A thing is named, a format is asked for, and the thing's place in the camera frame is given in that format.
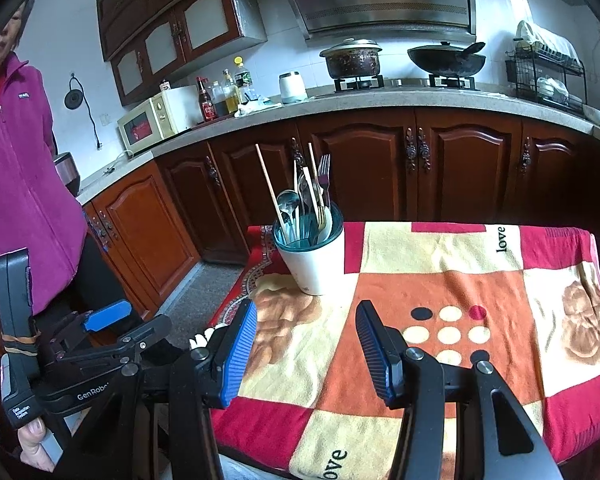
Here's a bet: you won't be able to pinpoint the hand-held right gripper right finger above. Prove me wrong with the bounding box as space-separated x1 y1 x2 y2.
356 300 563 480

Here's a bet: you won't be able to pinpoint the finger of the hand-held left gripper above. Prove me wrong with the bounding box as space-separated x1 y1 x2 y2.
82 299 132 332
116 314 173 356

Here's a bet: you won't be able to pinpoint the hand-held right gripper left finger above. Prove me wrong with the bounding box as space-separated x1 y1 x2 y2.
62 300 258 480

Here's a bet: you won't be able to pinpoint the white utensil holder cup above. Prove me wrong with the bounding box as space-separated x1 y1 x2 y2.
272 200 346 297

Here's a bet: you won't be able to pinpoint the white ceramic spoon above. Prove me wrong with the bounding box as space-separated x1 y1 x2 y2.
314 210 335 248

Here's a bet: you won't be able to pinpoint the metal spoon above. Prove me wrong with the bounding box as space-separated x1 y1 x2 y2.
298 177 315 241
277 190 299 246

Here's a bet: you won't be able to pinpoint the dark metal fork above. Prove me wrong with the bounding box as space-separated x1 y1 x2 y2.
317 153 332 211

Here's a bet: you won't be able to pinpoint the person's left hand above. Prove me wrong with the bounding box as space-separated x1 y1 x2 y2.
19 417 56 472

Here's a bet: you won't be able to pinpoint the white crumpled cloth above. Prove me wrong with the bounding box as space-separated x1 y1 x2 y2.
189 327 226 353

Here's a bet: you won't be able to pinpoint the red patterned tablecloth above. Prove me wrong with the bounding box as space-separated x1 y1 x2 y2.
212 225 293 331

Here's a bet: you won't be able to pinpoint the printed patchwork blanket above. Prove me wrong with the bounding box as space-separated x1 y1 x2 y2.
210 220 600 480

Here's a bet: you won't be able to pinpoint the brown rice cooker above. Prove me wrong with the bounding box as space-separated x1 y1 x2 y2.
52 151 82 196

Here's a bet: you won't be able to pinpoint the person's body in purple jacket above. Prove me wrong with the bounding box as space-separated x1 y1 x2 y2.
0 0 126 333

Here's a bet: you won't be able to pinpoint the cream microwave oven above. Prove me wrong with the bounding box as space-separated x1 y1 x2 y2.
117 85 201 156

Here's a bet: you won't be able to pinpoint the wooden base cabinets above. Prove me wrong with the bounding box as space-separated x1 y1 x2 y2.
0 106 600 411

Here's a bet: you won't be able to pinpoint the dark sauce bottle red label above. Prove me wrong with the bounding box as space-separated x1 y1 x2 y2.
196 77 218 122

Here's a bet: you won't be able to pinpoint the white rag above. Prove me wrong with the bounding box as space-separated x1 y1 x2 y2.
234 100 282 119

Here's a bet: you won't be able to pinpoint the yellow cap oil bottle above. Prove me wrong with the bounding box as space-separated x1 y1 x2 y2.
232 56 256 106

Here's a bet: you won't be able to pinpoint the white jar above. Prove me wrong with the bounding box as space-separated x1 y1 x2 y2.
279 71 308 104

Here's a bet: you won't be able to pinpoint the gas stove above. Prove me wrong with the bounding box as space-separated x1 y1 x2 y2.
332 74 481 93

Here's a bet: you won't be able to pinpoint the wooden upper cabinets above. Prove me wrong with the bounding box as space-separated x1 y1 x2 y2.
96 0 281 61

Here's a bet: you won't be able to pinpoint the dark cooking pot with lid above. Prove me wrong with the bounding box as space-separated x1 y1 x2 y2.
320 38 384 80

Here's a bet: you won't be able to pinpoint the black wok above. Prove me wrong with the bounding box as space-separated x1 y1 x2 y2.
407 41 487 77

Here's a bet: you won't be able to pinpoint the stack of white dishes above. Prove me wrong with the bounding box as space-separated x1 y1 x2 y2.
535 76 571 103

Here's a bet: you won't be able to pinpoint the white cloth cover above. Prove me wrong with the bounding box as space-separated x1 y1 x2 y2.
515 20 581 68

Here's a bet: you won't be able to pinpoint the steel range hood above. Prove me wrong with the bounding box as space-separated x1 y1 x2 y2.
267 0 478 42

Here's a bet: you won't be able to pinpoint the black round wall device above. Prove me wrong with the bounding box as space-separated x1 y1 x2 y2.
63 73 87 111

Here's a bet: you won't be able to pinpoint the glass door wall cabinet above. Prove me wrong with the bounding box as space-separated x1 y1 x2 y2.
110 0 268 107

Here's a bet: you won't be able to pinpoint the black wire dish rack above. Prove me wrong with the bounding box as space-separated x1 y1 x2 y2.
505 42 588 115

